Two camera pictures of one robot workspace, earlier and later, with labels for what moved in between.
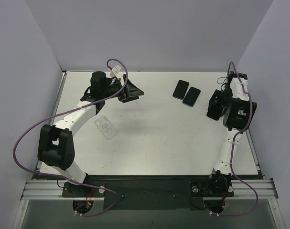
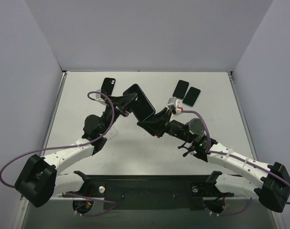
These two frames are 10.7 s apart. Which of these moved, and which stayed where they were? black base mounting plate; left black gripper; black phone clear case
Moved: left black gripper
Stayed: black base mounting plate; black phone clear case
